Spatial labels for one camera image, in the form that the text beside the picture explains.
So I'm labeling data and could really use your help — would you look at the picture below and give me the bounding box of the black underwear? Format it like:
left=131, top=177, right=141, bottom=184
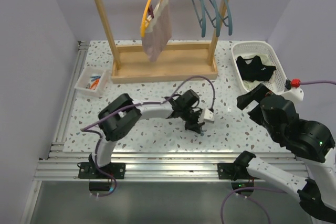
left=236, top=56, right=276, bottom=82

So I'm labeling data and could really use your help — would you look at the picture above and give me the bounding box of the orange clothespin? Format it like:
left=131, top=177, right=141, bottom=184
left=90, top=79, right=100, bottom=90

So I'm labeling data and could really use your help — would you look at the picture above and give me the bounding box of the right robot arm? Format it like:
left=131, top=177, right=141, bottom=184
left=232, top=84, right=335, bottom=223

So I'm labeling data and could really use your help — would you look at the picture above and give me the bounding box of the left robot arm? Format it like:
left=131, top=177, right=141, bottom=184
left=82, top=89, right=205, bottom=178

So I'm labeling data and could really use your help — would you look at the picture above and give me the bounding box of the teal hanger middle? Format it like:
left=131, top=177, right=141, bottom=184
left=191, top=0, right=232, bottom=38

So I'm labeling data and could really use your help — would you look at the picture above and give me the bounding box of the pink beige underwear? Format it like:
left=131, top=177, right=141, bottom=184
left=142, top=0, right=172, bottom=62

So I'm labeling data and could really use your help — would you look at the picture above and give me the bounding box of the purple clothespin on yellow hanger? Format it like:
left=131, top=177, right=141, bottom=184
left=148, top=5, right=154, bottom=19

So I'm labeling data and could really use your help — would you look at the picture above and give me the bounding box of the teal hanger right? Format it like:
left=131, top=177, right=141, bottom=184
left=210, top=0, right=233, bottom=38

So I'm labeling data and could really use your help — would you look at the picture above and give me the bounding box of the wooden clothes rack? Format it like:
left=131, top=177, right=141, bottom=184
left=94, top=0, right=221, bottom=84

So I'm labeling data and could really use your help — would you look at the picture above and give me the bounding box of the small white tray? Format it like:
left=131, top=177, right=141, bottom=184
left=75, top=66, right=110, bottom=97

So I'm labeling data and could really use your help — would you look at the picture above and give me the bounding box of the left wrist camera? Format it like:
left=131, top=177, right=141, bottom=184
left=198, top=109, right=215, bottom=123

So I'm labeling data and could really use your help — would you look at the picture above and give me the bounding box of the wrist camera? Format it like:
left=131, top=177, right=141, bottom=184
left=279, top=79, right=304, bottom=103
left=198, top=109, right=215, bottom=123

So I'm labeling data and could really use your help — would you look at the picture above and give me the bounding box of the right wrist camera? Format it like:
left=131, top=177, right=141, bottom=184
left=279, top=79, right=304, bottom=103

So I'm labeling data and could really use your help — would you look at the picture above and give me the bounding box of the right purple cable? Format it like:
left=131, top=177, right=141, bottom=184
left=299, top=79, right=336, bottom=86

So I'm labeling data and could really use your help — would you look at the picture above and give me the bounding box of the purple cable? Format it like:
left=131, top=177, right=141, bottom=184
left=299, top=79, right=336, bottom=86
left=80, top=76, right=217, bottom=183

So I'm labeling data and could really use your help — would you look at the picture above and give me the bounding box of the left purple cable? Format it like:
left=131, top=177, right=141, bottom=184
left=80, top=76, right=217, bottom=183

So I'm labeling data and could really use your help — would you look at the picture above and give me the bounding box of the aluminium rail frame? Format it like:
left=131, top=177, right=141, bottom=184
left=19, top=41, right=322, bottom=224

